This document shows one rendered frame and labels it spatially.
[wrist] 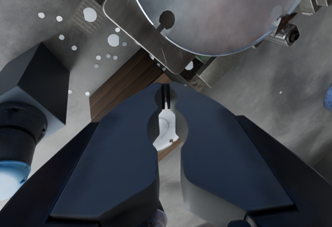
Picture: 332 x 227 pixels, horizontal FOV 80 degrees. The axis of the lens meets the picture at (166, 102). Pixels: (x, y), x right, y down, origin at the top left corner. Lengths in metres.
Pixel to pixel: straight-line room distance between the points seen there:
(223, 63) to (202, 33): 0.24
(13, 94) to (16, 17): 0.47
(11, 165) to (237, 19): 0.51
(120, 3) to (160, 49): 0.07
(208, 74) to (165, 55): 0.24
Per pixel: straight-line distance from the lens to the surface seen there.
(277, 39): 0.41
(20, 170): 0.54
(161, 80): 0.80
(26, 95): 0.68
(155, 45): 0.28
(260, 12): 0.35
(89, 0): 0.88
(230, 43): 0.33
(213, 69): 0.52
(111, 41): 0.40
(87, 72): 1.12
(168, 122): 0.93
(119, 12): 0.26
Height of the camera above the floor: 1.03
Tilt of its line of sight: 52 degrees down
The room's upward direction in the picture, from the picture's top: 145 degrees clockwise
